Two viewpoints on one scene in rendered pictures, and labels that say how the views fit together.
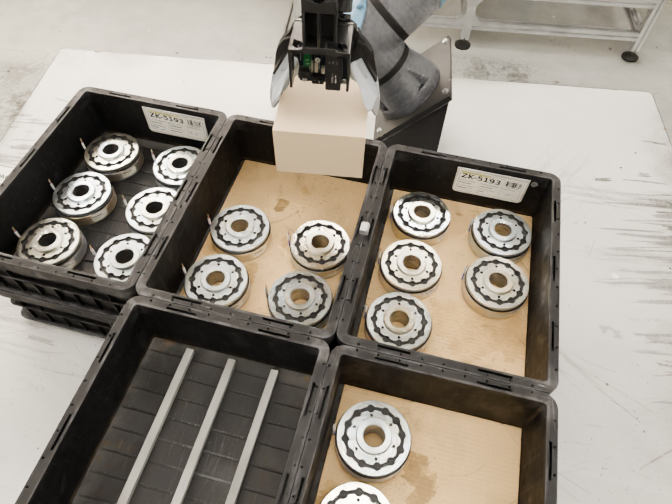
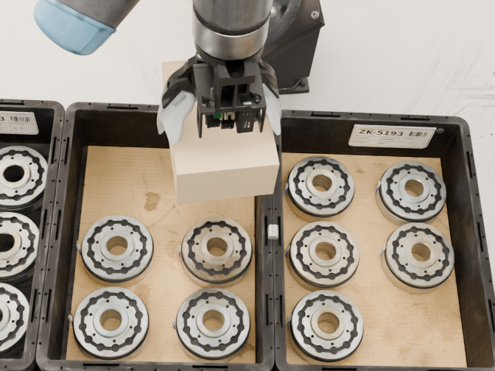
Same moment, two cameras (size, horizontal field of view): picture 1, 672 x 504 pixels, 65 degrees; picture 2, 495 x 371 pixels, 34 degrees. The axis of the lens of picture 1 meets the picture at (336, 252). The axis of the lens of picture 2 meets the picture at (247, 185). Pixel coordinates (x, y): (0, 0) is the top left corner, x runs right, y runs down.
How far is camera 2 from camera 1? 0.40 m
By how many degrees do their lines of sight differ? 13
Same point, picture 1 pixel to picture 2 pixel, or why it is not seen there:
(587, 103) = not seen: outside the picture
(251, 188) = (108, 185)
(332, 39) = (244, 91)
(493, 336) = (426, 314)
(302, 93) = (194, 115)
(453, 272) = (369, 247)
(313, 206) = not seen: hidden behind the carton
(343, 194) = not seen: hidden behind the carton
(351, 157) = (263, 180)
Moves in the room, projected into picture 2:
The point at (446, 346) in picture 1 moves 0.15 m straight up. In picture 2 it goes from (380, 338) to (406, 302)
